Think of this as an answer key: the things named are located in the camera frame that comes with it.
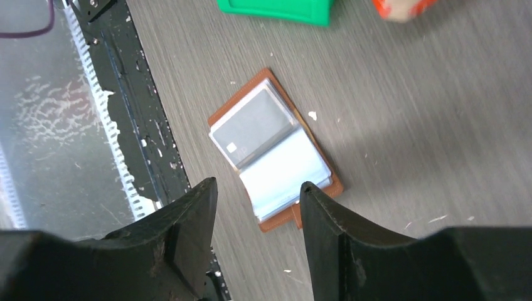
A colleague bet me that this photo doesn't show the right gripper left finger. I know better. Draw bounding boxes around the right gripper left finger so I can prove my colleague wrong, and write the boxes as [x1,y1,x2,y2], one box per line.
[1,177,218,300]

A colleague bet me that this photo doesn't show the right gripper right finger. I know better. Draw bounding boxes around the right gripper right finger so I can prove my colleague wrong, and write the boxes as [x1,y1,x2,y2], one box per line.
[300,182,531,300]

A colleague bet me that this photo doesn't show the brown leather card holder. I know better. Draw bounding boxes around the brown leather card holder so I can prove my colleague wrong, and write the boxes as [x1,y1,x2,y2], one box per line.
[208,67,344,233]

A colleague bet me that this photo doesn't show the green plastic card bin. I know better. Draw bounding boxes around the green plastic card bin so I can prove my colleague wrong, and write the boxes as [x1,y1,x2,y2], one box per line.
[217,0,334,26]

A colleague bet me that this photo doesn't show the floral fabric bag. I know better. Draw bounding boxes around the floral fabric bag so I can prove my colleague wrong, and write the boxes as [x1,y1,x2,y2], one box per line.
[372,0,437,23]

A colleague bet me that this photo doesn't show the aluminium frame rail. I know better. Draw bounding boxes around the aluminium frame rail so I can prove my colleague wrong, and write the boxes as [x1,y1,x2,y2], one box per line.
[63,1,157,221]

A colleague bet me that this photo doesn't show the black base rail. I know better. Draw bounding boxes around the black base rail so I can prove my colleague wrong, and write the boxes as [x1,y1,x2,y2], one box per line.
[73,1,230,300]

